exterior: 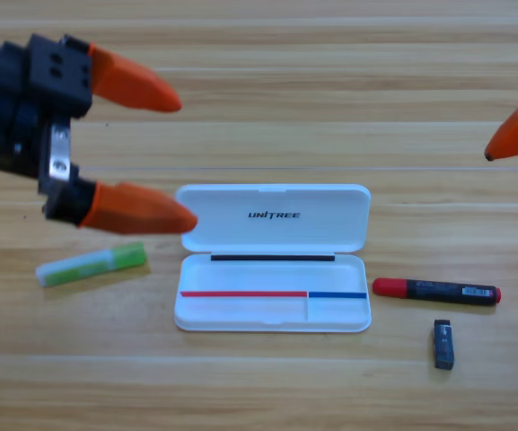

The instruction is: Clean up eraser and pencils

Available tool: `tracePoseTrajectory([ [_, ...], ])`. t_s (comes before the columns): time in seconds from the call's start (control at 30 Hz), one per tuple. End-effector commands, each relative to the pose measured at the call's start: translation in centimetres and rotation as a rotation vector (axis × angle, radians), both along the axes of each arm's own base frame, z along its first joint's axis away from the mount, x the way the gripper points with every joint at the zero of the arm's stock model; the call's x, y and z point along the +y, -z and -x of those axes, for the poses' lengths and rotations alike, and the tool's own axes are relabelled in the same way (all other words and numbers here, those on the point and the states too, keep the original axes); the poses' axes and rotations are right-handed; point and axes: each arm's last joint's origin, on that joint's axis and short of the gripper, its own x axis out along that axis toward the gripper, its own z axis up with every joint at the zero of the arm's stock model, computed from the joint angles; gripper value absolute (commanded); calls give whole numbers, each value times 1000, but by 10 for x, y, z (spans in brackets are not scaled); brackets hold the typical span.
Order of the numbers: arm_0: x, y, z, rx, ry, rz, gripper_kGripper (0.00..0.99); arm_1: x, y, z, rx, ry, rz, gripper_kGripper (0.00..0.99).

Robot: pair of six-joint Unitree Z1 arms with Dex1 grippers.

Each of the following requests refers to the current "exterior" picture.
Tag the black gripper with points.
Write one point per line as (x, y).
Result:
(38, 81)

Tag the white hinged pencil case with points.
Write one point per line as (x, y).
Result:
(240, 229)

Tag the red and black whiteboard marker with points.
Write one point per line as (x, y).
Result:
(433, 289)

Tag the small black eraser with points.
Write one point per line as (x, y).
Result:
(443, 345)

